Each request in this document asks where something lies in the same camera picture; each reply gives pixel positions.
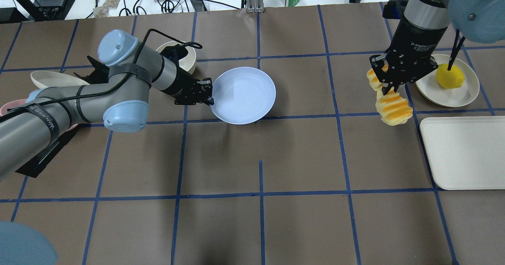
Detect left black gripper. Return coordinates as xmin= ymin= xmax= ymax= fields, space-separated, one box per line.
xmin=172 ymin=74 xmax=215 ymax=106

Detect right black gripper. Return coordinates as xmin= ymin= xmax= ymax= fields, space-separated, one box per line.
xmin=370 ymin=21 xmax=446 ymax=94

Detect yellow bread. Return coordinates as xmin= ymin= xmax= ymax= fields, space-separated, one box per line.
xmin=367 ymin=69 xmax=413 ymax=126

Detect blue plate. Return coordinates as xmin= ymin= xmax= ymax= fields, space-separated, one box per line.
xmin=210 ymin=67 xmax=277 ymax=125

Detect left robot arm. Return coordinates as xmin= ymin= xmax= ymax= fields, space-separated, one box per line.
xmin=0 ymin=28 xmax=214 ymax=179

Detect cream plate with lemon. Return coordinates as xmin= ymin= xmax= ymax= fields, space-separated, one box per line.
xmin=415 ymin=58 xmax=480 ymax=107

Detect black plate rack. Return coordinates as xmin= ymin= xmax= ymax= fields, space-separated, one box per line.
xmin=15 ymin=56 xmax=109 ymax=177

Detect cream white plate in rack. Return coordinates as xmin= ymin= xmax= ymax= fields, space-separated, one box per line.
xmin=30 ymin=70 xmax=89 ymax=89

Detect pink plate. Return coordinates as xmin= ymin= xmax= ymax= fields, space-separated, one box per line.
xmin=1 ymin=96 xmax=54 ymax=137

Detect cream white bowl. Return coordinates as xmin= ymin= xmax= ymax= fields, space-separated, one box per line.
xmin=156 ymin=41 xmax=196 ymax=75

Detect yellow lemon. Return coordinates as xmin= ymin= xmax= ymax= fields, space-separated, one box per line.
xmin=435 ymin=63 xmax=465 ymax=89

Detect cream white tray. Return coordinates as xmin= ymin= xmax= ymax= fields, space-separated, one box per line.
xmin=420 ymin=116 xmax=505 ymax=190

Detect snack bags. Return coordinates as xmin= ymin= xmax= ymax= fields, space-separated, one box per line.
xmin=93 ymin=0 xmax=120 ymax=18

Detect black monitor stand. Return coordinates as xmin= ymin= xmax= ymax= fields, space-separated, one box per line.
xmin=14 ymin=0 xmax=75 ymax=21

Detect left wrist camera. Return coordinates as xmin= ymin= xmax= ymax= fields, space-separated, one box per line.
xmin=160 ymin=44 xmax=190 ymax=63

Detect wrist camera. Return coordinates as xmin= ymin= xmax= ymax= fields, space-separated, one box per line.
xmin=160 ymin=44 xmax=190 ymax=63
xmin=382 ymin=0 xmax=409 ymax=19

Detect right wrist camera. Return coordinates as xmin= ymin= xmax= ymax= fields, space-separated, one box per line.
xmin=382 ymin=0 xmax=409 ymax=19

